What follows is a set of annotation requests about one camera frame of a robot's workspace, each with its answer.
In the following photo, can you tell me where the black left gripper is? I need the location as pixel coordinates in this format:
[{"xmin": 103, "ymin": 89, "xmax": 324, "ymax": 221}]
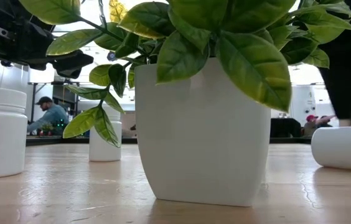
[{"xmin": 0, "ymin": 0, "xmax": 95, "ymax": 80}]

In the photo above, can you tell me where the person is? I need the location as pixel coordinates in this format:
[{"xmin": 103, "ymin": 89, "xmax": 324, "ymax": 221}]
[
  {"xmin": 27, "ymin": 96, "xmax": 70, "ymax": 137},
  {"xmin": 318, "ymin": 114, "xmax": 337, "ymax": 129},
  {"xmin": 302, "ymin": 114, "xmax": 321, "ymax": 138}
]

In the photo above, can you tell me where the white cylindrical tank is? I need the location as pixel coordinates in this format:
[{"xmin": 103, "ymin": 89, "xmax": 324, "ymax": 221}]
[{"xmin": 290, "ymin": 85, "xmax": 317, "ymax": 125}]

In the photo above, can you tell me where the small background plant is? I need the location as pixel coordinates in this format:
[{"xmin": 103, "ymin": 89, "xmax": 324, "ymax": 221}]
[{"xmin": 38, "ymin": 123, "xmax": 54, "ymax": 137}]

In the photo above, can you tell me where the black draped table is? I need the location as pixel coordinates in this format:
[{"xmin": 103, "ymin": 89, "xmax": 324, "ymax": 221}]
[{"xmin": 270, "ymin": 118, "xmax": 302, "ymax": 139}]

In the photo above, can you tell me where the green artificial plant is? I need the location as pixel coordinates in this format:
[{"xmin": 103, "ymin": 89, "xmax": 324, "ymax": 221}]
[{"xmin": 18, "ymin": 0, "xmax": 351, "ymax": 149}]

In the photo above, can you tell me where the white plant pot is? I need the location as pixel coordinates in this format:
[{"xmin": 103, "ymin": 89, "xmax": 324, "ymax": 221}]
[{"xmin": 134, "ymin": 57, "xmax": 272, "ymax": 208}]

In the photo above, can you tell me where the black aluminium table frame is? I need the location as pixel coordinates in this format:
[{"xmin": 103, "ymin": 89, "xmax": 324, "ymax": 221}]
[{"xmin": 26, "ymin": 136, "xmax": 313, "ymax": 146}]

